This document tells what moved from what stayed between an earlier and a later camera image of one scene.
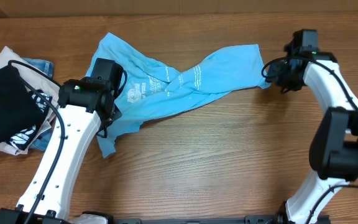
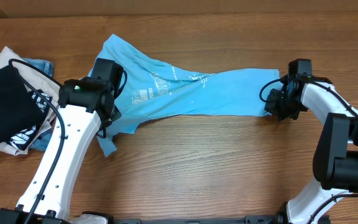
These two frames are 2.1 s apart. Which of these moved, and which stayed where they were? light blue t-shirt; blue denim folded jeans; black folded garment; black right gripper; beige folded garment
Moved: light blue t-shirt; black right gripper
Stayed: black folded garment; beige folded garment; blue denim folded jeans
